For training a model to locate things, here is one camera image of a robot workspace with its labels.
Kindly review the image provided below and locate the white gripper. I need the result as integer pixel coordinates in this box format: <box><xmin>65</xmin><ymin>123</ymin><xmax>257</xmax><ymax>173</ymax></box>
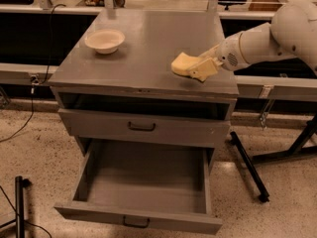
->
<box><xmin>187</xmin><ymin>32</ymin><xmax>249</xmax><ymax>82</ymax></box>

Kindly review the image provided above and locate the yellow sponge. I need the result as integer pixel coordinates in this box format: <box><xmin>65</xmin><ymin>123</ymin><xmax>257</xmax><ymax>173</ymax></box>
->
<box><xmin>171</xmin><ymin>53</ymin><xmax>201</xmax><ymax>78</ymax></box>

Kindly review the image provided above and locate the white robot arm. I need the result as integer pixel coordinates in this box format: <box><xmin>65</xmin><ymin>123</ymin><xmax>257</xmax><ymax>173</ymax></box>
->
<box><xmin>186</xmin><ymin>0</ymin><xmax>317</xmax><ymax>81</ymax></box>

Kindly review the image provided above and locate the grey closed upper drawer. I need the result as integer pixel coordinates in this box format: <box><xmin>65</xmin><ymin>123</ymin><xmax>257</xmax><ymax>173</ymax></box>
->
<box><xmin>58</xmin><ymin>108</ymin><xmax>230</xmax><ymax>148</ymax></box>

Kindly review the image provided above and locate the grey drawer cabinet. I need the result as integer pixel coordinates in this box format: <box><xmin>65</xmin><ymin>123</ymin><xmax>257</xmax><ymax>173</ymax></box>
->
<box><xmin>49</xmin><ymin>9</ymin><xmax>238</xmax><ymax>150</ymax></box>

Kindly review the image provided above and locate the grey open lower drawer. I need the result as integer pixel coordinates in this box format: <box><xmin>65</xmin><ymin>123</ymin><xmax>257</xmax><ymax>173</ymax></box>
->
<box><xmin>55</xmin><ymin>140</ymin><xmax>222</xmax><ymax>235</ymax></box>

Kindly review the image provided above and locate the white bowl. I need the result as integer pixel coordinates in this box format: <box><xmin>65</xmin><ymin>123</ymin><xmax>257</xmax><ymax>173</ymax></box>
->
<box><xmin>84</xmin><ymin>29</ymin><xmax>125</xmax><ymax>55</ymax></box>

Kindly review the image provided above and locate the black stand right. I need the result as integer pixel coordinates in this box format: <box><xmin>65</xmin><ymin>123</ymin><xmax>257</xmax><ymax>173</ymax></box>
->
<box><xmin>229</xmin><ymin>112</ymin><xmax>317</xmax><ymax>204</ymax></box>

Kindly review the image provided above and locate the black stand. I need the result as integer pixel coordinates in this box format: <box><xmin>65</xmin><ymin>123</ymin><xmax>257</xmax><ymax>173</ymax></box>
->
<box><xmin>229</xmin><ymin>112</ymin><xmax>317</xmax><ymax>204</ymax></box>
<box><xmin>0</xmin><ymin>176</ymin><xmax>27</xmax><ymax>238</ymax></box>

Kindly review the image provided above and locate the black stand left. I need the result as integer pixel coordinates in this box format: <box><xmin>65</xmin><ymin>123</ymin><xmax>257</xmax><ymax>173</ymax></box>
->
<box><xmin>0</xmin><ymin>176</ymin><xmax>27</xmax><ymax>238</ymax></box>

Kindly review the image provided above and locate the black upper drawer handle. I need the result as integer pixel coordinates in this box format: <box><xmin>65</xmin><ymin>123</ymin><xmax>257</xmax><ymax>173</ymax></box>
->
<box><xmin>127</xmin><ymin>121</ymin><xmax>157</xmax><ymax>132</ymax></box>

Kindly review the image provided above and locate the black drawer handle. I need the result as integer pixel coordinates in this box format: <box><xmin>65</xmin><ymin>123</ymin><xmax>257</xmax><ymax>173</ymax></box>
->
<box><xmin>122</xmin><ymin>215</ymin><xmax>151</xmax><ymax>229</ymax></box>
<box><xmin>127</xmin><ymin>121</ymin><xmax>157</xmax><ymax>132</ymax></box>

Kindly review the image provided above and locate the black cable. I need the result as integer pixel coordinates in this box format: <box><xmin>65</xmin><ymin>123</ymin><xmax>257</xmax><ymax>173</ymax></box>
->
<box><xmin>0</xmin><ymin>3</ymin><xmax>67</xmax><ymax>144</ymax></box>

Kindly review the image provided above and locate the black lower drawer handle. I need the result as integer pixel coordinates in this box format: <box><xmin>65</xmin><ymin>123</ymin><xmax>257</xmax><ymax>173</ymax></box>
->
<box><xmin>122</xmin><ymin>215</ymin><xmax>151</xmax><ymax>229</ymax></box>

